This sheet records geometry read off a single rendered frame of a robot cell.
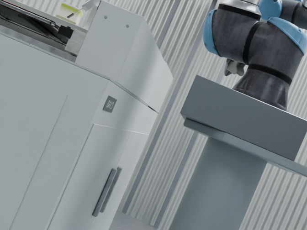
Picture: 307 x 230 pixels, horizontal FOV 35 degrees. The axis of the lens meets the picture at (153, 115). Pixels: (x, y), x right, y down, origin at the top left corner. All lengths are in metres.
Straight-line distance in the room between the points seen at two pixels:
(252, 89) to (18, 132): 0.57
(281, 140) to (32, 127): 0.54
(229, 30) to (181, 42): 2.37
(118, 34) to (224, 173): 0.43
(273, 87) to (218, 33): 0.21
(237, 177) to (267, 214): 2.46
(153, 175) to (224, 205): 2.42
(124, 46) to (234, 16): 0.41
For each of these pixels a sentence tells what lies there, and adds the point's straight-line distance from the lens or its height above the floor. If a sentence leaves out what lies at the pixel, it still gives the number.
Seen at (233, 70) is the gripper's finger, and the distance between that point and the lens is 1.71.
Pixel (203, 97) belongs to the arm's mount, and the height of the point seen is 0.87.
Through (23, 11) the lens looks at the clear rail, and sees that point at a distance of 1.20.
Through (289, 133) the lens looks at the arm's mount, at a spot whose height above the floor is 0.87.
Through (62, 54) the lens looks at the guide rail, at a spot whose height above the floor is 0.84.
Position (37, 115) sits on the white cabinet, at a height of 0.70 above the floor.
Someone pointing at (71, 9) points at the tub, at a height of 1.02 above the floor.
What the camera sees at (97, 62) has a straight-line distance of 0.96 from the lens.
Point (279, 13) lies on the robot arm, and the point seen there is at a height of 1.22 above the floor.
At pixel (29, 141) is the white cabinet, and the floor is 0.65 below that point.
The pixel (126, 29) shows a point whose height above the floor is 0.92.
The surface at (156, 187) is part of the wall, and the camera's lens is 3.59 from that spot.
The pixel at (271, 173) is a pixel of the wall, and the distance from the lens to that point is 3.60.
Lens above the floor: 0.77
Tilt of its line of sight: 1 degrees up
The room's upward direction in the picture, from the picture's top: 23 degrees clockwise
